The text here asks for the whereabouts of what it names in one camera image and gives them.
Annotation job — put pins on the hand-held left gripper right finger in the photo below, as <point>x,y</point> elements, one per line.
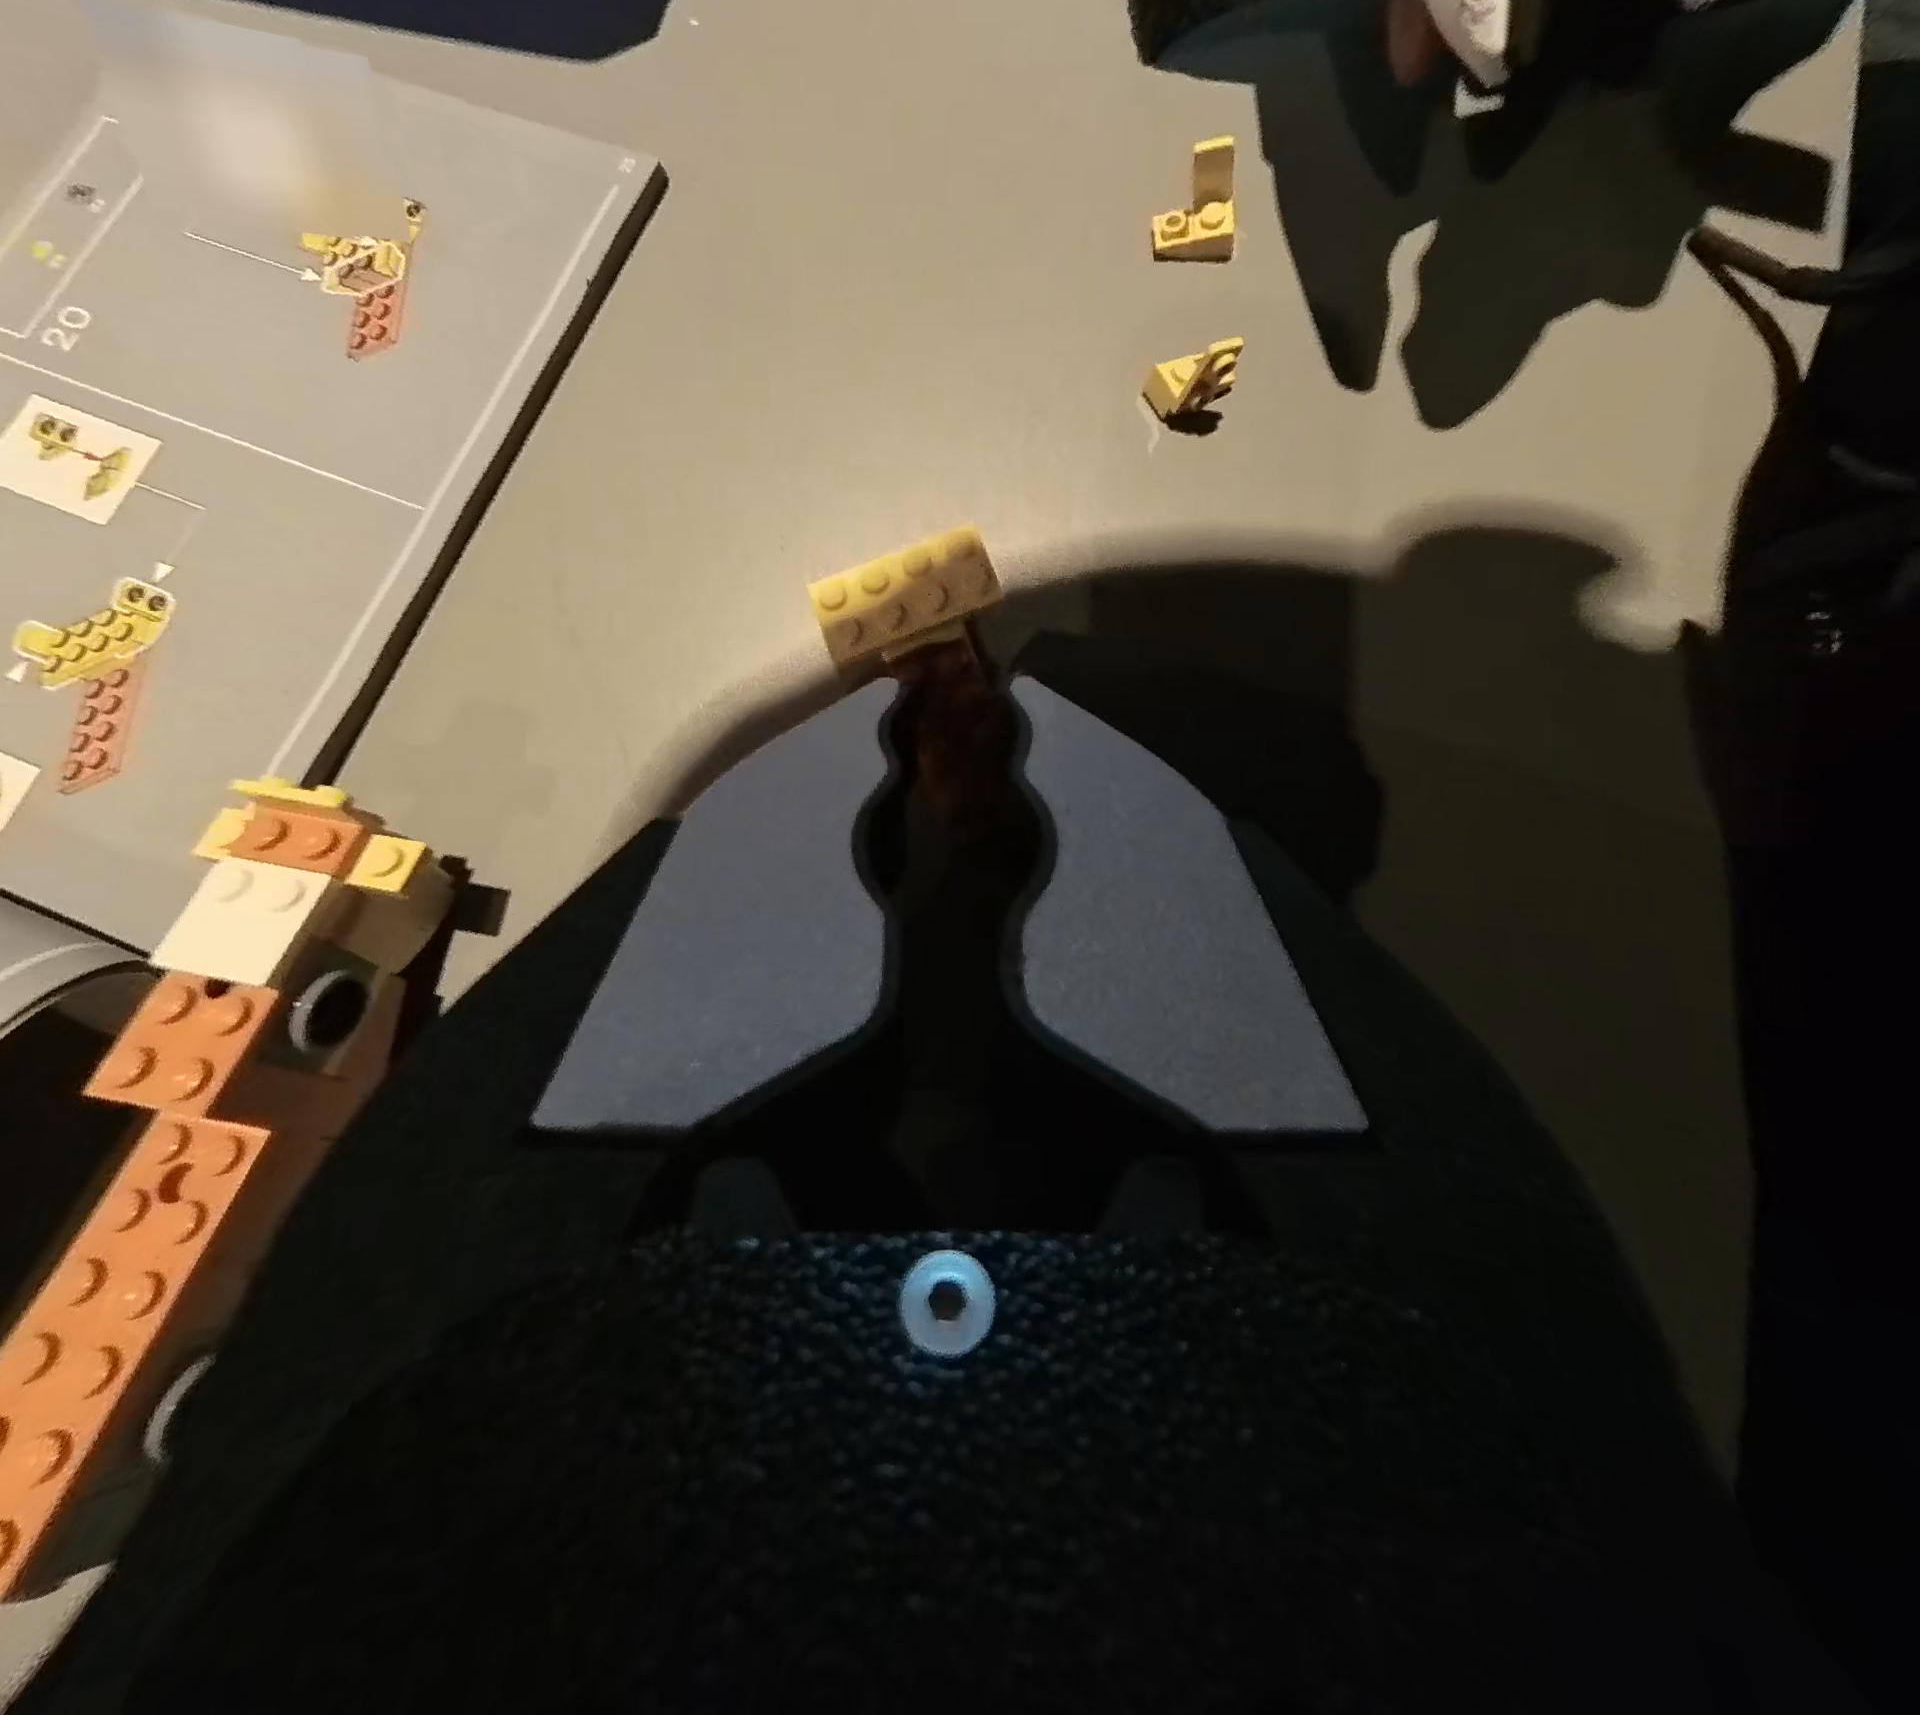
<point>1186,983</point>

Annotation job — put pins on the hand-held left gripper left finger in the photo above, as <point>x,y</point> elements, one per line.
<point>736,983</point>

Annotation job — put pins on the small yellow brick assembly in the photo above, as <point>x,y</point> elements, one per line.
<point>1195,381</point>

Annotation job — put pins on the grey desk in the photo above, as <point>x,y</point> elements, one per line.
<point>990,247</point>

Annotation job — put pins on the tiny yellow toy brick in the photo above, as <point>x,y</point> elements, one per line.
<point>1195,201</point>

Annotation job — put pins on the tan studded toy brick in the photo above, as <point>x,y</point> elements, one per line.
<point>301,831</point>

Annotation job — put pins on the small orange toy brick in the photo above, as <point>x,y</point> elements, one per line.
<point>136,1207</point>

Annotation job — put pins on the grey instruction booklet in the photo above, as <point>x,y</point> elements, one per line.
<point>271,397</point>

